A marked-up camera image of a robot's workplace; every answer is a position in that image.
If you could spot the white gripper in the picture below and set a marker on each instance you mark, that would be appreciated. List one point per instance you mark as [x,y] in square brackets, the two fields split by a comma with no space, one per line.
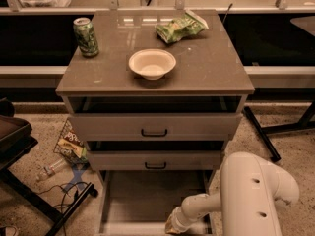
[177,217]

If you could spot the grey drawer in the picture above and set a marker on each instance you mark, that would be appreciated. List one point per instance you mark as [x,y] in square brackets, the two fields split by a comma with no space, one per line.
[155,160]
[154,127]
[138,203]

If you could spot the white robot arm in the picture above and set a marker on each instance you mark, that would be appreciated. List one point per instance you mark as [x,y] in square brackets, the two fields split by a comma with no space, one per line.
[250,190]

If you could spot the grey drawer cabinet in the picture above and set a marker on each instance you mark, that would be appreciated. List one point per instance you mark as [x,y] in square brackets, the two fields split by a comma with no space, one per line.
[208,76]

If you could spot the red chip bag on floor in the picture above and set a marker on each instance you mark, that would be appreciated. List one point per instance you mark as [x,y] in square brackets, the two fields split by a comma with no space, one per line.
[69,146]

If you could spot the clear plastic bottle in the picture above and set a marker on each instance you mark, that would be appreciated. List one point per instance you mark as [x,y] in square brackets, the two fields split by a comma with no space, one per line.
[50,170]

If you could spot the white paper bowl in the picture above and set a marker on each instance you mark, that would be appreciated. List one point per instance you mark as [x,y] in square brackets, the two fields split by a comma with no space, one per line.
[152,64]

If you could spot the green soda can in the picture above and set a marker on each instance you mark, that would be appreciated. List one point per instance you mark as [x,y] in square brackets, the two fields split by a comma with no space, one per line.
[85,34]

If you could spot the green chip bag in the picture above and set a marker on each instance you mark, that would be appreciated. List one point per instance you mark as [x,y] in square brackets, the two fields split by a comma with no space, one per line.
[187,25]

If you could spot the metal railing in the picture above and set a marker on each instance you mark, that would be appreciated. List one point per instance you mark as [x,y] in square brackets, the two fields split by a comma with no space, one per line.
[113,0]

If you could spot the black stand frame right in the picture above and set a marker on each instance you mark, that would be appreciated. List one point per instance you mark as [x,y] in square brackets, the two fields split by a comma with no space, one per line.
[306,122]

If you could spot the black cart frame left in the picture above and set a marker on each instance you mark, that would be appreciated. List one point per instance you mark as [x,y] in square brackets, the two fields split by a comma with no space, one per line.
[16,140]

